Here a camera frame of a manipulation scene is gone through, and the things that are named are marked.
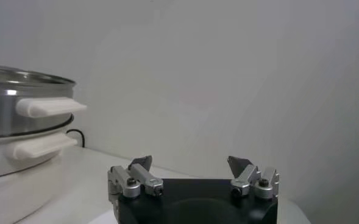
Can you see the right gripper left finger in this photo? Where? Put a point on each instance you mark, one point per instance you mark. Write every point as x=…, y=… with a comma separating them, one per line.
x=147, y=179

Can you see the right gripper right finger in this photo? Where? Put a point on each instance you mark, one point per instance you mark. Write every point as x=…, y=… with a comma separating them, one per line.
x=246, y=178

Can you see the white round plate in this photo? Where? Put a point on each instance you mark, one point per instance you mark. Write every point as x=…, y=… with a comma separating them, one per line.
x=292, y=213

